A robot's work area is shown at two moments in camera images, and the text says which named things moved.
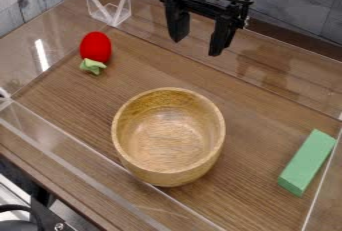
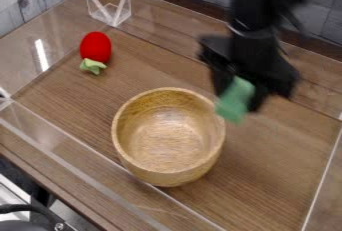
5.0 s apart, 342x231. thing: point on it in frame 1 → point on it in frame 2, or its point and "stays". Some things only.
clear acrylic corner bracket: (108, 13) stays
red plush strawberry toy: (94, 49) stays
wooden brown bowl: (168, 131) stays
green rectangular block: (303, 165) → (232, 103)
